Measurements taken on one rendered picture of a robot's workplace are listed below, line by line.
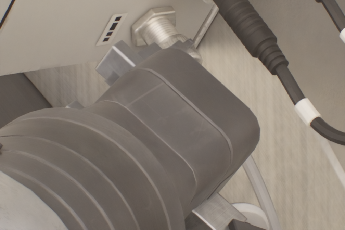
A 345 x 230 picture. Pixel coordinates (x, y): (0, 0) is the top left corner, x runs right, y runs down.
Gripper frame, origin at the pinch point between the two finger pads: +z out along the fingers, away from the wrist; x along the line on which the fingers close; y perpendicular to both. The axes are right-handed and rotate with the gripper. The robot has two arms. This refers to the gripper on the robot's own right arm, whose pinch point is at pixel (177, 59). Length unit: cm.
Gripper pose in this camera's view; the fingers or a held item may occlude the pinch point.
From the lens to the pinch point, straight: 86.7
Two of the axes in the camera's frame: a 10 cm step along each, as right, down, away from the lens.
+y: 7.4, 6.6, -1.2
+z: 3.9, -2.8, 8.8
